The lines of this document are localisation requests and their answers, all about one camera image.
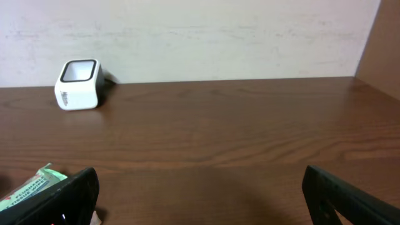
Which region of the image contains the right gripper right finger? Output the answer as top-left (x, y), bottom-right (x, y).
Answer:
top-left (302, 166), bottom-right (399, 225)

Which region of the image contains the white barcode scanner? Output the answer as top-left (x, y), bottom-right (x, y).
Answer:
top-left (54, 59), bottom-right (105, 111)

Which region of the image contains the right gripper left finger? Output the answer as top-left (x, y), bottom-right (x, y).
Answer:
top-left (1, 167), bottom-right (99, 225)

